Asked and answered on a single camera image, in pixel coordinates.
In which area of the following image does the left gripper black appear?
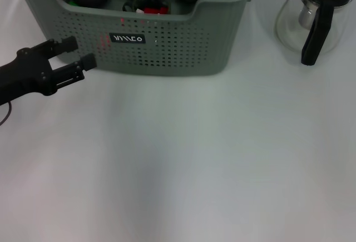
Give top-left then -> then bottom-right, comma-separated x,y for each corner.
0,36 -> 97,106

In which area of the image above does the dark red long toy brick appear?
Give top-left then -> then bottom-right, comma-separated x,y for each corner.
143,7 -> 169,14

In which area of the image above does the grey perforated storage basket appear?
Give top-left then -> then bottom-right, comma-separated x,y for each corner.
17,0 -> 259,76

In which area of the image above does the left gripper cable with connector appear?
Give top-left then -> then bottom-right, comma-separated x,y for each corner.
0,101 -> 13,126

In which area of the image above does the glass carafe with black handle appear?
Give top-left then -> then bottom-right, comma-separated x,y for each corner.
275,0 -> 352,66

